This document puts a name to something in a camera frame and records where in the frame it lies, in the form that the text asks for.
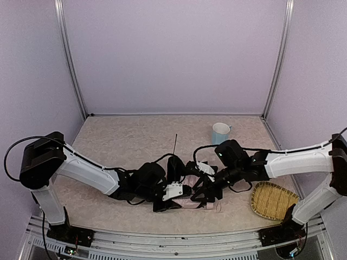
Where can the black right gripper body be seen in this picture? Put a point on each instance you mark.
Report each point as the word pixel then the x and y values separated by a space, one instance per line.
pixel 210 187

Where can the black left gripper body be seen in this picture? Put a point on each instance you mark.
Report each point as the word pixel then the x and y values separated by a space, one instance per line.
pixel 165 203

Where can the pink umbrella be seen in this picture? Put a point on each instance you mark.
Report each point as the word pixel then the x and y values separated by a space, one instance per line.
pixel 177 172

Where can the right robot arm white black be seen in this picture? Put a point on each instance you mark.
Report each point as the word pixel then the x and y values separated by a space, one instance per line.
pixel 328 157

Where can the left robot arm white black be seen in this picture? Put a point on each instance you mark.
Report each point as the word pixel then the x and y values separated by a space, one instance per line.
pixel 50 155

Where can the blue ceramic mug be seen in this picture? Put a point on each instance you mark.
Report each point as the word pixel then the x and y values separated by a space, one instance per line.
pixel 220 133

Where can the woven bamboo tray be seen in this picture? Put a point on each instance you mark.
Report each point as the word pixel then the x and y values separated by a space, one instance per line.
pixel 272 201

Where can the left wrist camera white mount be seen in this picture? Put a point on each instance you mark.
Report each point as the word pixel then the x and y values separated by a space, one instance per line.
pixel 175 190

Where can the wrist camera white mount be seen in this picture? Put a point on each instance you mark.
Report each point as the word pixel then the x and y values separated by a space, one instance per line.
pixel 200 168
pixel 175 190

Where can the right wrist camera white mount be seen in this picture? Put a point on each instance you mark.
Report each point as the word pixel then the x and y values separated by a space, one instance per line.
pixel 200 168

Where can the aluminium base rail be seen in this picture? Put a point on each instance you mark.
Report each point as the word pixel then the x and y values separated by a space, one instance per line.
pixel 106 244

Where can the right aluminium frame post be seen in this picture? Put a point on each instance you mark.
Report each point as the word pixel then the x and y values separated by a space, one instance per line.
pixel 280 58

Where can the aluminium frame post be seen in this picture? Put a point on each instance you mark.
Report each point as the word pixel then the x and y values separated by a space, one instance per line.
pixel 280 58
pixel 69 57

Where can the left aluminium frame post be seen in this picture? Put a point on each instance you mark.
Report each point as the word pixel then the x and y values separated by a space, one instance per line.
pixel 69 57

